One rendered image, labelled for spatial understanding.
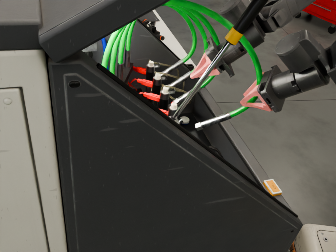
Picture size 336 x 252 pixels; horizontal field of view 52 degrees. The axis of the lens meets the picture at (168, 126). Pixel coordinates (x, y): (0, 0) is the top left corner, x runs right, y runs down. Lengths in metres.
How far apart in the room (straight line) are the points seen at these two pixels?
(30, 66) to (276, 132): 2.60
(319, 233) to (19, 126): 1.65
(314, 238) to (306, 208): 0.54
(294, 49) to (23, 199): 0.55
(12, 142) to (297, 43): 0.53
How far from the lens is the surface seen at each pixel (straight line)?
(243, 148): 1.13
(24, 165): 0.53
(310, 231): 1.92
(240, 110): 0.88
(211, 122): 0.89
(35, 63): 0.43
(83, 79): 0.45
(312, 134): 3.05
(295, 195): 2.46
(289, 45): 0.73
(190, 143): 0.57
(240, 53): 0.89
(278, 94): 0.80
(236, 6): 0.86
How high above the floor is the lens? 1.66
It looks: 38 degrees down
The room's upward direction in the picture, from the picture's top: 8 degrees clockwise
